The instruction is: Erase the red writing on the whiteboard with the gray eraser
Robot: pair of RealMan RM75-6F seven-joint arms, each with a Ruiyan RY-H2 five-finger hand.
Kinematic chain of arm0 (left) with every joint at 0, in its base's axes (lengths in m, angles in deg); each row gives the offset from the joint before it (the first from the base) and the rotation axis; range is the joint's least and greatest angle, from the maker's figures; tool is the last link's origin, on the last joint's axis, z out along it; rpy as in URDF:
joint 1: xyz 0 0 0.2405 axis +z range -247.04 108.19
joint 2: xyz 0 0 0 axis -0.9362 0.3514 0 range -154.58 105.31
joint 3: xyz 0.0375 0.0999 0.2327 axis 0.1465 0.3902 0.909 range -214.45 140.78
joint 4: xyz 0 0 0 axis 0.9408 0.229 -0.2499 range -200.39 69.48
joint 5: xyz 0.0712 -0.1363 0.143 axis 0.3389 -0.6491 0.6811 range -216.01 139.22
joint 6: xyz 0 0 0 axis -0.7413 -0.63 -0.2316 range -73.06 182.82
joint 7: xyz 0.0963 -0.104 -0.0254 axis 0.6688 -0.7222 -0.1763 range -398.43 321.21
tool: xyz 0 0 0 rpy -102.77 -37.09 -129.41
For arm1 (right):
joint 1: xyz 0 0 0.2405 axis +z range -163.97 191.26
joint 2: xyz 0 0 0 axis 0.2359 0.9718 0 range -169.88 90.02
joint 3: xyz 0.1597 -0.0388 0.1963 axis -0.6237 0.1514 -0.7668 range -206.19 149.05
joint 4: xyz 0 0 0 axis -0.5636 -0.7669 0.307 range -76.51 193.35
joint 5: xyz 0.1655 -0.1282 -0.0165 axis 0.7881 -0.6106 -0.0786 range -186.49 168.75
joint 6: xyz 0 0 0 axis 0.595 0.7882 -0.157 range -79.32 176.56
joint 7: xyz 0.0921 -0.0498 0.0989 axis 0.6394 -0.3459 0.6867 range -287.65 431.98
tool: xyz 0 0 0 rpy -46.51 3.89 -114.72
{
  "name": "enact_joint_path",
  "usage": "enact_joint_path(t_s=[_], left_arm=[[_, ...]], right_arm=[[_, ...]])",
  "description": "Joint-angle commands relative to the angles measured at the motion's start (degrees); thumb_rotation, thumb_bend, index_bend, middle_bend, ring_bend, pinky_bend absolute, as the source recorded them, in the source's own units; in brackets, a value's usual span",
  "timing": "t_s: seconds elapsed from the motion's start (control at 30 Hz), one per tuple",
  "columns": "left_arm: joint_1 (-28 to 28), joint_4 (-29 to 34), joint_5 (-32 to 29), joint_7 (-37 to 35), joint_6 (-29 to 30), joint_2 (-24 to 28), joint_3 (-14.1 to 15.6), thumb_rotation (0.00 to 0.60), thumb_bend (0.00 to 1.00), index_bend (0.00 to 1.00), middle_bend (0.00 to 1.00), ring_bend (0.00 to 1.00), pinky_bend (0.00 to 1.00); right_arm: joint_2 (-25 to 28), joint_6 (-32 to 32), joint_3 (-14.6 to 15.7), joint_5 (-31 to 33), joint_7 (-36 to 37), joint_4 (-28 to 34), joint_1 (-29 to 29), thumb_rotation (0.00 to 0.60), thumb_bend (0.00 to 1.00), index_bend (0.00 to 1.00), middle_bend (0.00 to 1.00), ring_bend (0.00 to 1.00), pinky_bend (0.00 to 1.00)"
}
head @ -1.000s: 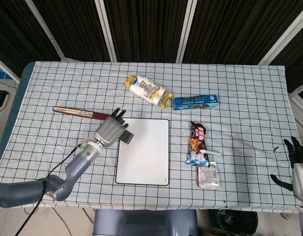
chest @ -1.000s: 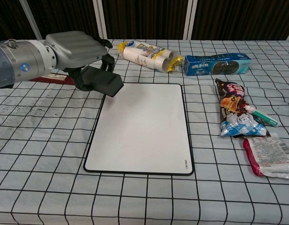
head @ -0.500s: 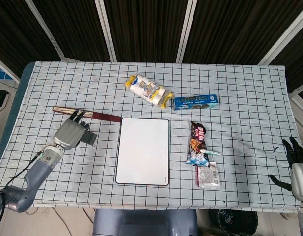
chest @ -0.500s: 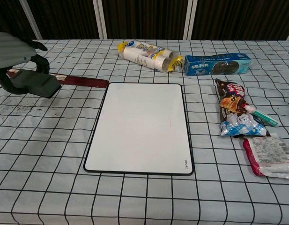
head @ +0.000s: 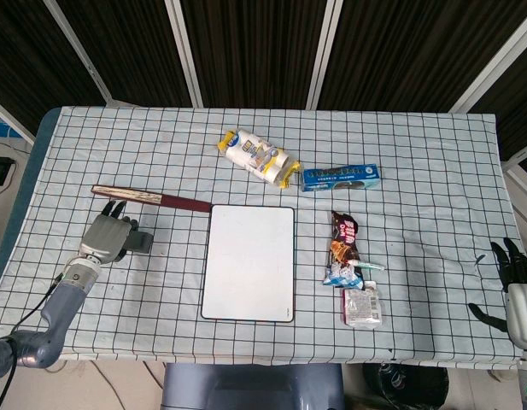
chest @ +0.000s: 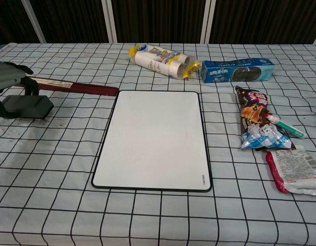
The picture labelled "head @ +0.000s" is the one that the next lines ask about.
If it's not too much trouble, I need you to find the white blue snack packet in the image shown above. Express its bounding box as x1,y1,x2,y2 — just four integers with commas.
322,261,366,290

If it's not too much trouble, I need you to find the blue cardboard box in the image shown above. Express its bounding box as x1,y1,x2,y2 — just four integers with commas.
301,164,382,193

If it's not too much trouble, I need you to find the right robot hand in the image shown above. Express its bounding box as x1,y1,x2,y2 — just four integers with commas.
467,237,527,351

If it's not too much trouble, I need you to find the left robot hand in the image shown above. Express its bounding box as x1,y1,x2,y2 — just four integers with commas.
78,199,140,264

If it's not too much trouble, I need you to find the grey whiteboard eraser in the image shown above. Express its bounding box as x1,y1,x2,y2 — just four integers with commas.
128,230,155,254

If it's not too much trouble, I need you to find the blue crate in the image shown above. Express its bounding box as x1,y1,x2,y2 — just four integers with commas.
0,118,21,140

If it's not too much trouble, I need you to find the brown chocolate snack wrapper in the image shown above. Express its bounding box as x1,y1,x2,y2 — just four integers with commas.
326,210,361,268

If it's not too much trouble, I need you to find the dark red folded fan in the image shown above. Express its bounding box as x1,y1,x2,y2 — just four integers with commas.
91,184,214,214

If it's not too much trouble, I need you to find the white partition frame post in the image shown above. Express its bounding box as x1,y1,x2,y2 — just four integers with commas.
0,96,37,145
43,0,120,107
448,19,527,114
164,0,204,108
501,149,527,204
305,0,346,110

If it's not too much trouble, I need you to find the white whiteboard black frame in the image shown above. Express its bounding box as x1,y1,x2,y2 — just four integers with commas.
200,204,296,323

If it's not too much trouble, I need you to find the checkered light blue tablecloth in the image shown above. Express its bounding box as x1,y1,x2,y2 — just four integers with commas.
0,105,524,371

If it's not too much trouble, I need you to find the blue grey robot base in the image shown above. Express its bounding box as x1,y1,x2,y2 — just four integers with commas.
161,363,345,410

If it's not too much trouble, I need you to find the silver pink sachet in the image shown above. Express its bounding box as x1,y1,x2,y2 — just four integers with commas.
342,280,383,329

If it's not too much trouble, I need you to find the white rolls yellow pack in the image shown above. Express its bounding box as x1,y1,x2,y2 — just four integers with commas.
215,127,302,189

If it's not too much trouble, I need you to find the blue table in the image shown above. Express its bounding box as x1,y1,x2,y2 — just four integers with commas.
0,106,63,300

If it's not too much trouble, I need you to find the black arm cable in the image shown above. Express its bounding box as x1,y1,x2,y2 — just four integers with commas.
0,275,63,410

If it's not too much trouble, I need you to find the small white green tube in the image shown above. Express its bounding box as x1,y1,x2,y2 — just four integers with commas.
347,258,386,272

